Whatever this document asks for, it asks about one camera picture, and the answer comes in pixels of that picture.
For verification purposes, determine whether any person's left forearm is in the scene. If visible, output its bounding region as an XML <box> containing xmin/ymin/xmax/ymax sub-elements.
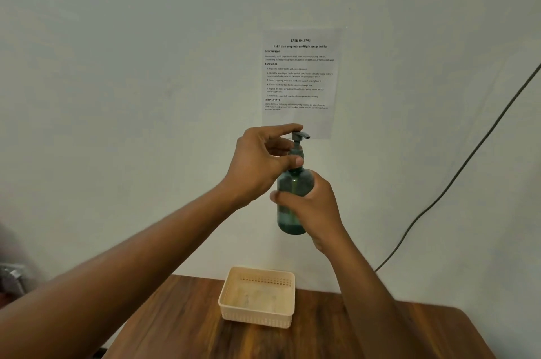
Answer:
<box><xmin>0</xmin><ymin>180</ymin><xmax>250</xmax><ymax>359</ymax></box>

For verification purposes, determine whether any person's right forearm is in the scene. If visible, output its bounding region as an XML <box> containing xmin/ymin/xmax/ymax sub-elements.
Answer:
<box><xmin>314</xmin><ymin>234</ymin><xmax>451</xmax><ymax>359</ymax></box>

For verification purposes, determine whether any green translucent soap bottle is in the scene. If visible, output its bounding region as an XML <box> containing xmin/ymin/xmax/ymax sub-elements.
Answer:
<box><xmin>276</xmin><ymin>168</ymin><xmax>316</xmax><ymax>236</ymax></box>

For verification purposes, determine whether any person's left hand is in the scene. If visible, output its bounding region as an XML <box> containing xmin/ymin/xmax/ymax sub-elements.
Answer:
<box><xmin>219</xmin><ymin>124</ymin><xmax>305</xmax><ymax>208</ymax></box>

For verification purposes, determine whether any black cable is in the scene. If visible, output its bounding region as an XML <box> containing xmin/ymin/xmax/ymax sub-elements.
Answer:
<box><xmin>374</xmin><ymin>62</ymin><xmax>541</xmax><ymax>273</ymax></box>

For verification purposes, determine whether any grey metal object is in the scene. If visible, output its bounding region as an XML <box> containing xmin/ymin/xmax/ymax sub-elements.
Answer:
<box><xmin>0</xmin><ymin>263</ymin><xmax>27</xmax><ymax>297</ymax></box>

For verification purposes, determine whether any printed white paper sheet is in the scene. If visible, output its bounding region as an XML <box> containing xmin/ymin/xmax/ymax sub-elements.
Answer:
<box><xmin>261</xmin><ymin>26</ymin><xmax>342</xmax><ymax>141</ymax></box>

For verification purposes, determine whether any cream plastic storage basket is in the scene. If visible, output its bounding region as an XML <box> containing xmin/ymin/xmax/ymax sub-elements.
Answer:
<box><xmin>218</xmin><ymin>266</ymin><xmax>296</xmax><ymax>329</ymax></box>

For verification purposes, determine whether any dark green pump head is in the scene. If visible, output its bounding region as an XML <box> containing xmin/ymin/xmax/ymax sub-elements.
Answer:
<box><xmin>289</xmin><ymin>131</ymin><xmax>312</xmax><ymax>158</ymax></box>

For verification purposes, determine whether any person's right hand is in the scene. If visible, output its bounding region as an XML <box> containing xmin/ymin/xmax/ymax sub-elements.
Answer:
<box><xmin>270</xmin><ymin>169</ymin><xmax>352</xmax><ymax>253</ymax></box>

